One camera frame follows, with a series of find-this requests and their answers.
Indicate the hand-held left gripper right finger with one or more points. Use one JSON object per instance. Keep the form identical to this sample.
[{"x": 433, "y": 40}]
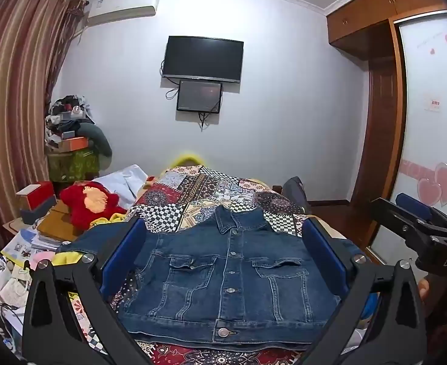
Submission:
[{"x": 324, "y": 258}]

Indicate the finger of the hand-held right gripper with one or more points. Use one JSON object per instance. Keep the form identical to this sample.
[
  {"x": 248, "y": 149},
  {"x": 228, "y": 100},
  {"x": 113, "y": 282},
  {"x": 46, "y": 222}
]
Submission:
[
  {"x": 402, "y": 220},
  {"x": 413, "y": 202}
]

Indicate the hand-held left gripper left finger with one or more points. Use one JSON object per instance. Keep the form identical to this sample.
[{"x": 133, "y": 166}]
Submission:
[{"x": 126, "y": 251}]

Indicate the blue denim jacket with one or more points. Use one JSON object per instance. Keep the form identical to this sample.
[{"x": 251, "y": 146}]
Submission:
[{"x": 227, "y": 273}]

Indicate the person's right hand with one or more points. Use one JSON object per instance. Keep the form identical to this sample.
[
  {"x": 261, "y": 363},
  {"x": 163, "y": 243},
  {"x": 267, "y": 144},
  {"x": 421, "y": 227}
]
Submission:
[{"x": 423, "y": 289}]

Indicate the red plush toy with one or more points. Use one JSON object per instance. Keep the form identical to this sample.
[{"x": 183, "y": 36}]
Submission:
[{"x": 90, "y": 201}]

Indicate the yellow cloth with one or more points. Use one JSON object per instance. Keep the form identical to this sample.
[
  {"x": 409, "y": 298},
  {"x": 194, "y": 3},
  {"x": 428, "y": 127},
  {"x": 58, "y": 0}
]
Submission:
[{"x": 65, "y": 259}]

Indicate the white door with heart stickers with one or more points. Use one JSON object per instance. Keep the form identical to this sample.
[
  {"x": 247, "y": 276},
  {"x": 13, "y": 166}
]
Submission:
[{"x": 428, "y": 140}]

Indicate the white cloth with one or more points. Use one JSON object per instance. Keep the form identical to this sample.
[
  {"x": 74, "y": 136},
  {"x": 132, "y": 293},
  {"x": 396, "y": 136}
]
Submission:
[{"x": 124, "y": 182}]

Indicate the dark backpack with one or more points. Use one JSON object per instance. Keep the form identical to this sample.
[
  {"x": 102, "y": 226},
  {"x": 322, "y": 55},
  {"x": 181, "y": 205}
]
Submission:
[{"x": 295, "y": 194}]

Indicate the brown cardboard box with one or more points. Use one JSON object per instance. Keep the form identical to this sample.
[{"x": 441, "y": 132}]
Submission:
[{"x": 58, "y": 224}]

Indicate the green patterned cloth cabinet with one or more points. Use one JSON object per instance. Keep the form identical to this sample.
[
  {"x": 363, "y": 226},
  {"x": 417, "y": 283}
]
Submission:
[{"x": 73, "y": 165}]

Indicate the stack of papers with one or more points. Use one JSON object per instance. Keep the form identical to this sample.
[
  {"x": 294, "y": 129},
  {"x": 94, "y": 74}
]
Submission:
[{"x": 26, "y": 247}]

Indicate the patchwork printed blanket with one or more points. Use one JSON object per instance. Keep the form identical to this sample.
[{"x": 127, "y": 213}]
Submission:
[{"x": 208, "y": 190}]

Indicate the red box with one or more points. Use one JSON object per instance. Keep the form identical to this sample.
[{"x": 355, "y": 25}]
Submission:
[{"x": 37, "y": 192}]

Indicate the yellow headboard cushion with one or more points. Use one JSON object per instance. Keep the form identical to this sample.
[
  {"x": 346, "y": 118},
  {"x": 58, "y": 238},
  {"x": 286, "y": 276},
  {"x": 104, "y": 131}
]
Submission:
[{"x": 187, "y": 157}]

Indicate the grey neck pillow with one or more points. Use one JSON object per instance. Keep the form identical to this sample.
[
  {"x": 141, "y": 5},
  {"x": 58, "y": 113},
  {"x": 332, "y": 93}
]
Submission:
[{"x": 100, "y": 140}]

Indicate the orange box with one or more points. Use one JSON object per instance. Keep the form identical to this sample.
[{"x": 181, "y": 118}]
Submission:
[{"x": 73, "y": 144}]

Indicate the white paper bags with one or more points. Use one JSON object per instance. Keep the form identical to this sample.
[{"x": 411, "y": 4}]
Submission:
[{"x": 3, "y": 281}]

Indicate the pile of clutter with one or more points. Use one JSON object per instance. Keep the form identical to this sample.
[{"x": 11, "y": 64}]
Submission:
[{"x": 65, "y": 116}]

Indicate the striped brown curtain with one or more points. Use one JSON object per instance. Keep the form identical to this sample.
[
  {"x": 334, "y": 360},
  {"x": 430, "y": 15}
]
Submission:
[{"x": 10, "y": 102}]

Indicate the brown wooden wardrobe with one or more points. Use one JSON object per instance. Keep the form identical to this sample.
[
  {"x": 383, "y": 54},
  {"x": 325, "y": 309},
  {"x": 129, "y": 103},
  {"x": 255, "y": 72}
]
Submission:
[{"x": 379, "y": 7}]

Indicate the white air conditioner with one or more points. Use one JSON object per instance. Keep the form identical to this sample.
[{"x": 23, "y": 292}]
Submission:
[{"x": 122, "y": 7}]

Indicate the wall switch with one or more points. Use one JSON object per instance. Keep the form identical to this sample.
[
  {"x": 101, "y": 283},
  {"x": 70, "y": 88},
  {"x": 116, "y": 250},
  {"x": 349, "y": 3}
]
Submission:
[{"x": 434, "y": 105}]

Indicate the small black wall monitor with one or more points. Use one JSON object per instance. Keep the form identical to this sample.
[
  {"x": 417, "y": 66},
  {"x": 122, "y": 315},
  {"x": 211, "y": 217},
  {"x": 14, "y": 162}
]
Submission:
[{"x": 199, "y": 96}]

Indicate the black wall television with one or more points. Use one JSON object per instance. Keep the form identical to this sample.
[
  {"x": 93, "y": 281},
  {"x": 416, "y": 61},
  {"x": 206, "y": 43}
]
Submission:
[{"x": 202, "y": 59}]

